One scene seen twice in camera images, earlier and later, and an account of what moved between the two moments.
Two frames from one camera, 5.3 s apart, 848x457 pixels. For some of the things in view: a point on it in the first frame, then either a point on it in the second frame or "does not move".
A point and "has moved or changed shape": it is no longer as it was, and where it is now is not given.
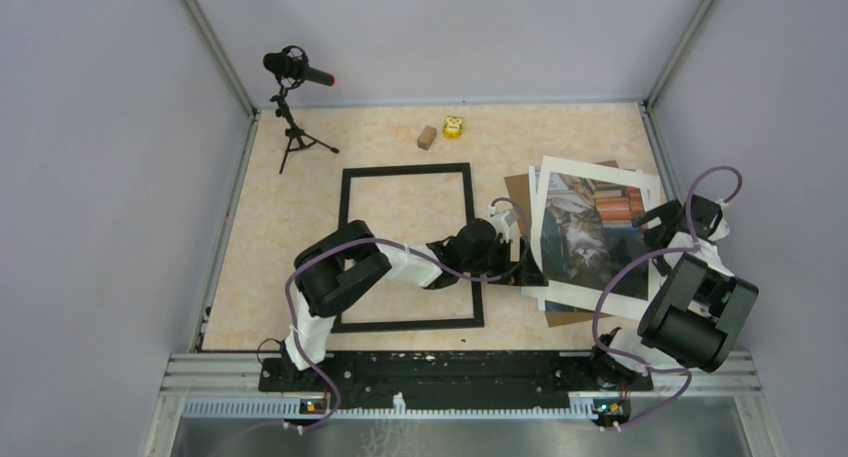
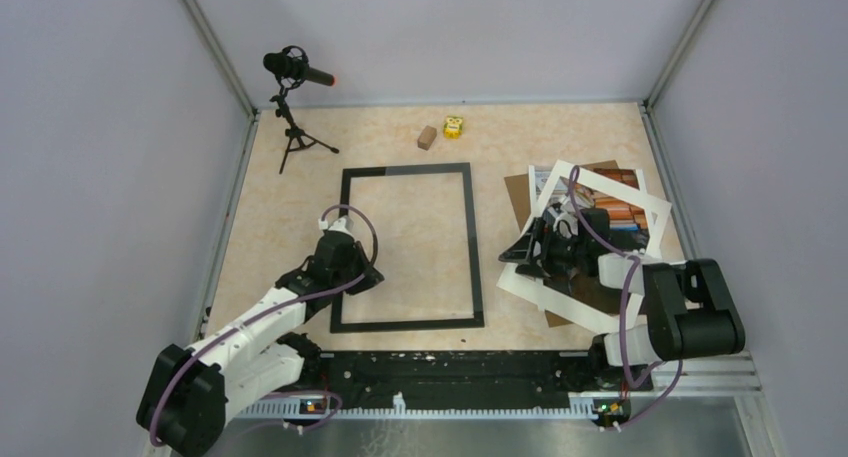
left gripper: (527, 274) -> (363, 284)
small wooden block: (427, 137) does not move
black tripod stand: (303, 140) does not move
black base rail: (453, 379) does not move
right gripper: (665, 215) -> (544, 234)
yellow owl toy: (453, 127) does not move
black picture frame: (478, 321) does not move
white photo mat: (552, 301) has moved or changed shape
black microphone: (291, 67) does not move
